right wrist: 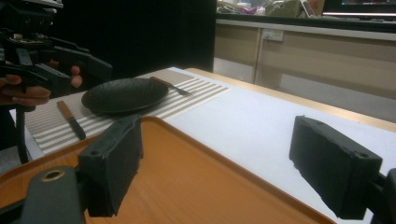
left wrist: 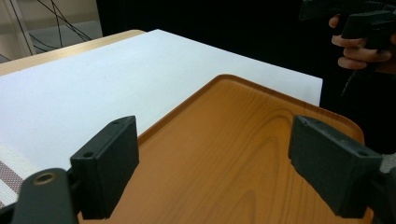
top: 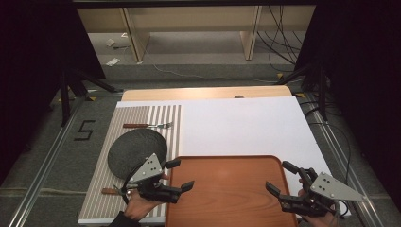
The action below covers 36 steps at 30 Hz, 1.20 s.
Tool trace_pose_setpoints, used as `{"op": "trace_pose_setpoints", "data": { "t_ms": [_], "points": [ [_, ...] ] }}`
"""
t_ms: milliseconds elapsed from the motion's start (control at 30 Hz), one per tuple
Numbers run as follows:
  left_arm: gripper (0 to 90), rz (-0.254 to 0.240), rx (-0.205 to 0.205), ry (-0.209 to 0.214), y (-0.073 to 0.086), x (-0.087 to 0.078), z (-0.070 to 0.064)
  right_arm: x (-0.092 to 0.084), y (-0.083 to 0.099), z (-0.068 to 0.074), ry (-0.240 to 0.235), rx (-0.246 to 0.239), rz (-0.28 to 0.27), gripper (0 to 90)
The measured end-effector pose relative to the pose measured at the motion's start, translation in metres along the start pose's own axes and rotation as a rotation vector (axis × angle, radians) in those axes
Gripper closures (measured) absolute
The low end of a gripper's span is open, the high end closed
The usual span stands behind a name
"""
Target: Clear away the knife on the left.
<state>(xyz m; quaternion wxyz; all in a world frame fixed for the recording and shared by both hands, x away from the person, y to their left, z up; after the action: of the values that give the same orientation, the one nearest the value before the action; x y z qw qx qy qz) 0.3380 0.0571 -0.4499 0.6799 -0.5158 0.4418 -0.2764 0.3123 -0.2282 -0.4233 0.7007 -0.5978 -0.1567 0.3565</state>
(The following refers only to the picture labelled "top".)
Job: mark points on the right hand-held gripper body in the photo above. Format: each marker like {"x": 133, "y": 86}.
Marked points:
{"x": 327, "y": 187}

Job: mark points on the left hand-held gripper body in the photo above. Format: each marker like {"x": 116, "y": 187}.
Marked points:
{"x": 147, "y": 170}

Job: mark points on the dark grey round plate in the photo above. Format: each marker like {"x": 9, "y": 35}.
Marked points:
{"x": 132, "y": 148}

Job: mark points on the brown wooden tray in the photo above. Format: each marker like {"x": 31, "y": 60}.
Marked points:
{"x": 227, "y": 192}

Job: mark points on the person's right hand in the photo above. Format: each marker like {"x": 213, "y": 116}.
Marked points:
{"x": 318, "y": 221}

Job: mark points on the person's left hand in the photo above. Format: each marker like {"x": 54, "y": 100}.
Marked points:
{"x": 138, "y": 205}

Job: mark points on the grey striped placemat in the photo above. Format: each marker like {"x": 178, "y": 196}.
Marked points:
{"x": 94, "y": 195}

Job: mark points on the white board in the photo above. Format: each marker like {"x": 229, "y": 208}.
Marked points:
{"x": 246, "y": 126}

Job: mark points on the light wooden table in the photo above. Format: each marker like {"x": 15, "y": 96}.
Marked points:
{"x": 189, "y": 93}

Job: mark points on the black tripod stand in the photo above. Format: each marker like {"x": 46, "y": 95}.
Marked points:
{"x": 64, "y": 101}
{"x": 321, "y": 94}

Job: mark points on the white paper scrap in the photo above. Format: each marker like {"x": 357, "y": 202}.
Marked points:
{"x": 113, "y": 61}
{"x": 110, "y": 42}

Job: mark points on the black curtain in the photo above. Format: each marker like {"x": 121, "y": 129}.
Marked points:
{"x": 31, "y": 63}
{"x": 362, "y": 63}

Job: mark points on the beige wooden desk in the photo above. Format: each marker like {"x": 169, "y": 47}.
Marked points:
{"x": 189, "y": 19}

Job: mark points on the metal floor rail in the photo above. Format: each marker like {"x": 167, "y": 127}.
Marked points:
{"x": 44, "y": 170}
{"x": 362, "y": 205}

